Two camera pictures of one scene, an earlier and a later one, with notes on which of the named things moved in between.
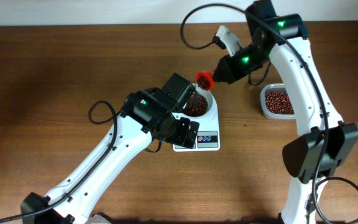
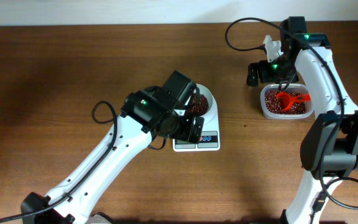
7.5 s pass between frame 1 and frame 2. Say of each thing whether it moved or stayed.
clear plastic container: stayed
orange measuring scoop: moved
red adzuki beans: stayed
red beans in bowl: stayed
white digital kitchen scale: stayed
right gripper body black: moved
